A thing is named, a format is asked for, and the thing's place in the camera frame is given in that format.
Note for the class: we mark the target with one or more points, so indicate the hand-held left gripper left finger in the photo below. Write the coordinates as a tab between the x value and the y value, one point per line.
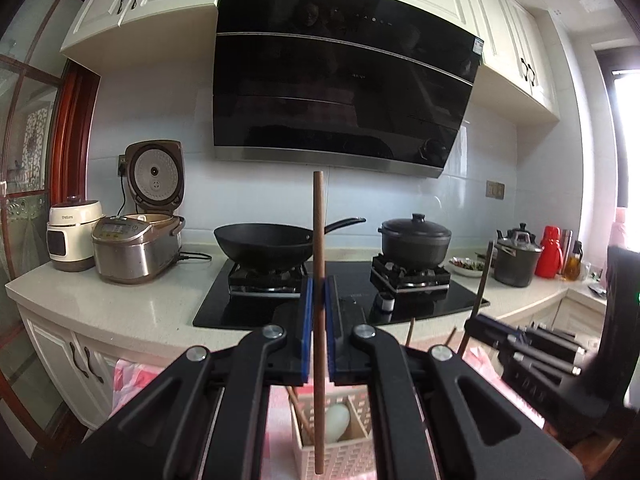
307	325

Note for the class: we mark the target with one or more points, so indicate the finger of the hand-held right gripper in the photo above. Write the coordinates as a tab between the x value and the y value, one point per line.
492	332
555	340

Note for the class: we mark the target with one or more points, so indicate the red wooden door frame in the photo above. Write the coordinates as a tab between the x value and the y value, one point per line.
75	125

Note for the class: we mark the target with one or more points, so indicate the cooking oil bottle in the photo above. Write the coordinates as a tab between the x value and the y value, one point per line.
573	262

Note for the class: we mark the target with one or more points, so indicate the dark grey lidded stockpot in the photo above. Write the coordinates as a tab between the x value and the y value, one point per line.
517	265

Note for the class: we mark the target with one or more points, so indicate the black range hood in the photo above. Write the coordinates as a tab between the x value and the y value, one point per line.
345	85

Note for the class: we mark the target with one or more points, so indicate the black burner grate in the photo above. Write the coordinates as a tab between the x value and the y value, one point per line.
260	277
415	275

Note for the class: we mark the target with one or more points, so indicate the black glass gas hob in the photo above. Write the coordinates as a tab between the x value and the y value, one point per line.
220	305

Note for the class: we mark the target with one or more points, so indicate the brown wall socket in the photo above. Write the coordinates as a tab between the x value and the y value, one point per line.
495	189

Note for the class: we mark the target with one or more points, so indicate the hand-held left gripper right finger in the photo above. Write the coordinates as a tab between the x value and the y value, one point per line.
330	325

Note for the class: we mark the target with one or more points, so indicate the black lidded pot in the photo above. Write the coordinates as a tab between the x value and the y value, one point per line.
415	242

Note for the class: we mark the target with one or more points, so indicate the pink curtain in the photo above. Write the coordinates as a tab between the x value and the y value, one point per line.
620	235

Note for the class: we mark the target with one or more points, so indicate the beige plastic utensil basket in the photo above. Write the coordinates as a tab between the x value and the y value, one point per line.
345	460

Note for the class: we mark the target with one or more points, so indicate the silver rice cooker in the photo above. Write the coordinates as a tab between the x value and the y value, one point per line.
135	250

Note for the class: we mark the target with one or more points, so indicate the black wok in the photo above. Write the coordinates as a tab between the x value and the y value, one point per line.
265	245

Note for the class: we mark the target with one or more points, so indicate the red white checked tablecloth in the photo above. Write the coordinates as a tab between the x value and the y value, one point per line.
135	380

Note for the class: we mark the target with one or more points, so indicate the plate of food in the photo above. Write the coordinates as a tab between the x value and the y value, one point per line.
465	266

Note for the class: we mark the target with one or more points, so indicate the white plastic spoon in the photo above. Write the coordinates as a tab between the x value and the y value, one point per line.
336	422

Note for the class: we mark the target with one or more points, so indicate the small white electric cooker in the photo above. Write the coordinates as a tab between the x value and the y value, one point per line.
75	240

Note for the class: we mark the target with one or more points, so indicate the red thermos jug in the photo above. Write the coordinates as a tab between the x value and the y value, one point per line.
548	255

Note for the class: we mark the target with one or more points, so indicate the wall socket with plug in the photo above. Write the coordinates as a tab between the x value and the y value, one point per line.
122	165

